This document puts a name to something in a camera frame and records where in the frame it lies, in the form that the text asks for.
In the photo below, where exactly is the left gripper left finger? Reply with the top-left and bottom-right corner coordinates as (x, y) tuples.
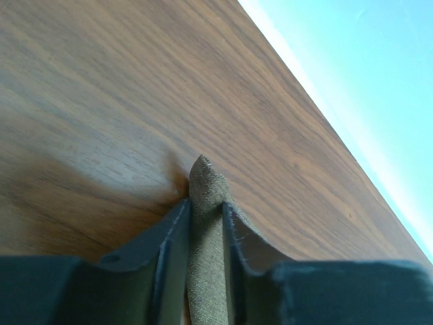
(1, 199), (191, 324)

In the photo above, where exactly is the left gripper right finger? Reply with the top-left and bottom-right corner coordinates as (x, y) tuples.
(222, 203), (432, 324)

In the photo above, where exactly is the brown cloth napkin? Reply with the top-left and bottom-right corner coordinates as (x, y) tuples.
(186, 155), (235, 324)

